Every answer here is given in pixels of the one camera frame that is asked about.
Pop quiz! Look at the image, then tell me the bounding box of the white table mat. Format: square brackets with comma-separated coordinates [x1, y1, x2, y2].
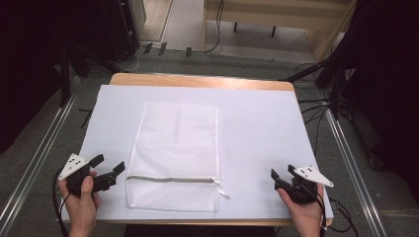
[60, 84, 335, 222]

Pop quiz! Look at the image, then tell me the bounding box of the white mesh laundry bag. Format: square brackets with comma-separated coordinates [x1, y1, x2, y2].
[126, 102, 231, 213]

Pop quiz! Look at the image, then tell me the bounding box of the black hanging cable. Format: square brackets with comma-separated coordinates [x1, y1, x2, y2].
[191, 0, 225, 55]

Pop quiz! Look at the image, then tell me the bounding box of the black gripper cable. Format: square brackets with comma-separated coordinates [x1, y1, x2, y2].
[309, 186, 328, 237]
[51, 167, 72, 237]

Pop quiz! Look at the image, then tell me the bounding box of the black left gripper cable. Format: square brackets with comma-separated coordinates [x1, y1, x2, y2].
[51, 167, 72, 237]

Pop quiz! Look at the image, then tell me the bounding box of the light wooden furniture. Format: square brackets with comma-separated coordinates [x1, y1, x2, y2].
[203, 0, 360, 63]

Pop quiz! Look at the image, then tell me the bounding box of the white floor cable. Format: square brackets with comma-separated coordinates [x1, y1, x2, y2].
[111, 45, 146, 73]

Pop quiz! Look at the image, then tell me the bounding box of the black curtain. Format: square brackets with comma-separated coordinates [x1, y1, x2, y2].
[0, 0, 72, 156]
[340, 0, 419, 206]

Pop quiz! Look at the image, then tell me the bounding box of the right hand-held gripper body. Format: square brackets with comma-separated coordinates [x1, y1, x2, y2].
[274, 165, 335, 205]

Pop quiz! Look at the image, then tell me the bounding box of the wooden table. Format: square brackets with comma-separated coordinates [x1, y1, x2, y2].
[60, 72, 334, 228]

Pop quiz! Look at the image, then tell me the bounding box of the black floor cable loop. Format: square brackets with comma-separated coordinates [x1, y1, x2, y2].
[328, 197, 361, 237]

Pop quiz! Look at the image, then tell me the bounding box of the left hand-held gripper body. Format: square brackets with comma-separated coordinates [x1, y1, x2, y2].
[57, 152, 119, 198]

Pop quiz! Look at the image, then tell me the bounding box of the black floor cables bundle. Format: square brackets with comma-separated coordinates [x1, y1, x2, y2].
[296, 62, 331, 156]

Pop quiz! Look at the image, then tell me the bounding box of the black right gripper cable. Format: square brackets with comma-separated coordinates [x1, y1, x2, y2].
[309, 186, 328, 237]

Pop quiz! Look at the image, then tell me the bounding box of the black equipment case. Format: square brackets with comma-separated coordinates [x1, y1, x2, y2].
[100, 0, 141, 63]

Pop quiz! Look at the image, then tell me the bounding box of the black metal stand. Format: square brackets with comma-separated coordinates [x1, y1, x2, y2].
[58, 43, 118, 109]
[279, 53, 349, 120]

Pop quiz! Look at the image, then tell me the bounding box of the person's right hand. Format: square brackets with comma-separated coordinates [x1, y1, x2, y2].
[277, 183, 326, 230]

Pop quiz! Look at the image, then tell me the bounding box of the person's left hand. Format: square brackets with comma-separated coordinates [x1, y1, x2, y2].
[57, 170, 102, 232]

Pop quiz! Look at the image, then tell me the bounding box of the metal floor rail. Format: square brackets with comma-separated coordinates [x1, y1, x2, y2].
[0, 94, 79, 229]
[325, 109, 389, 237]

